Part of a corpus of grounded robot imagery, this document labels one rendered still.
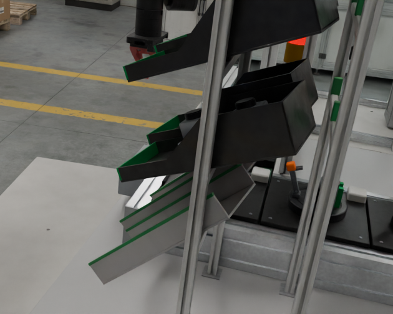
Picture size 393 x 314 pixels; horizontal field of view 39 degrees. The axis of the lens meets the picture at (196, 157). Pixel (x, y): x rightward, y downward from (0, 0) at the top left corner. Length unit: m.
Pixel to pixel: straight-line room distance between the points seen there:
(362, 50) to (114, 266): 0.52
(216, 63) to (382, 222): 0.77
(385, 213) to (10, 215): 0.90
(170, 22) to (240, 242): 5.44
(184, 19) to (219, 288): 5.48
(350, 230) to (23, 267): 0.71
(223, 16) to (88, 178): 0.97
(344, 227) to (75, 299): 0.61
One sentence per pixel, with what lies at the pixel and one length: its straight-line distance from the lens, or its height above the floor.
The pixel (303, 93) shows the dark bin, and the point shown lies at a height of 1.36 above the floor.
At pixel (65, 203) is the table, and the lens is 1.45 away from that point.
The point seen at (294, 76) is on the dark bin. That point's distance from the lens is 0.87.
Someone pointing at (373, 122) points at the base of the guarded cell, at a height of 0.86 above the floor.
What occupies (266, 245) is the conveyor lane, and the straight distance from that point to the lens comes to 1.22.
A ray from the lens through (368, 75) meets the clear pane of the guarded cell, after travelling 2.61.
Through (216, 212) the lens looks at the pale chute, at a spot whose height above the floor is 1.19.
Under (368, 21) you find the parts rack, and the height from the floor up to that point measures 1.49.
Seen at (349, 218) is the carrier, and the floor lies 0.97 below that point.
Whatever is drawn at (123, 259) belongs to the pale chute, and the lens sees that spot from 0.91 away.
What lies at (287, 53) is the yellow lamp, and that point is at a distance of 1.40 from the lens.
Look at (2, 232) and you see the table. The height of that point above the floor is 0.86.
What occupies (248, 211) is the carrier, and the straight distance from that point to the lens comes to 1.27.
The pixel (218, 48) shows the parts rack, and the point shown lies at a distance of 0.69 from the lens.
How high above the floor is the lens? 1.58
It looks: 24 degrees down
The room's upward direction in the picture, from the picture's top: 7 degrees clockwise
